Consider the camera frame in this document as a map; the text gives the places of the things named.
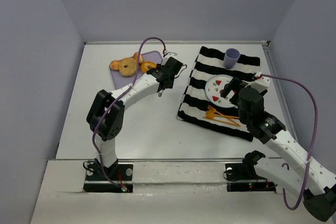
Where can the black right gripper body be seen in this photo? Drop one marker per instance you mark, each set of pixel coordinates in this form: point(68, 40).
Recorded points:
point(234, 86)

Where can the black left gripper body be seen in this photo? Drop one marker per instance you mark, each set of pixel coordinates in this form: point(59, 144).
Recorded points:
point(165, 82)

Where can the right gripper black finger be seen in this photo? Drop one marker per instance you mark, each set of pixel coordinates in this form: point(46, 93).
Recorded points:
point(234, 99)
point(233, 86)

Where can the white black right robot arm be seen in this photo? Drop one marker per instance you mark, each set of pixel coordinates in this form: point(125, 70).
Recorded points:
point(301, 173)

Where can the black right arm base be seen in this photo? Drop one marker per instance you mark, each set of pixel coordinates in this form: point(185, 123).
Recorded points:
point(242, 177)

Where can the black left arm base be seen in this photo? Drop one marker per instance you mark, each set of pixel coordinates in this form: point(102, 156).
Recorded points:
point(120, 173)

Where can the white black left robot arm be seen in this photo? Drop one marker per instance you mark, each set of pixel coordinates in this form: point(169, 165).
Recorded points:
point(106, 114)

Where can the small glazed bread roll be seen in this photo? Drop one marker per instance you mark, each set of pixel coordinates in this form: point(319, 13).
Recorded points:
point(138, 57)

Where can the pale round bread bun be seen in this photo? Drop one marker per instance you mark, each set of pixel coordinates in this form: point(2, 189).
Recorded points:
point(115, 65)

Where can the watermelon pattern plate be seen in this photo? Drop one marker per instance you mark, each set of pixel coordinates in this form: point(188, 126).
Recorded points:
point(213, 89)

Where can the orange plastic fork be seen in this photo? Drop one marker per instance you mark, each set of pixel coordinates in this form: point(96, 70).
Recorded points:
point(212, 109)

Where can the orange glazed donut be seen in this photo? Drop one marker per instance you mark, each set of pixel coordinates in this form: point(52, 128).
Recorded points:
point(147, 65)

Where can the orange plastic spoon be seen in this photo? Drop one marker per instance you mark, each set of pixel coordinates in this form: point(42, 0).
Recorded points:
point(211, 114)

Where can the lavender plastic cup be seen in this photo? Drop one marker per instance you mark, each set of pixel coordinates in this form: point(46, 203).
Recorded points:
point(230, 58)

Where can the black white striped cloth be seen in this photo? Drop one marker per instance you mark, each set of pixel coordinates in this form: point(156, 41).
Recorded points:
point(207, 64)

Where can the large beige bagel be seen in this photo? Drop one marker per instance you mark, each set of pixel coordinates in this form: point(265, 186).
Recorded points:
point(128, 67)

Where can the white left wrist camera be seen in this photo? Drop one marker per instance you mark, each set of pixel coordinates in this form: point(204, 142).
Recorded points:
point(168, 54)

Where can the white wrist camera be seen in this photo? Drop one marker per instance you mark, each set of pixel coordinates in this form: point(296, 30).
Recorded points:
point(261, 83)
point(168, 54)

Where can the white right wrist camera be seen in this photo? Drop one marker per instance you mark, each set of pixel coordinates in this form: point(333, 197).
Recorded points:
point(261, 83)

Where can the metal table edge rail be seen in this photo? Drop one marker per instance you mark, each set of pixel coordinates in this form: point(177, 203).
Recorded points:
point(185, 42)

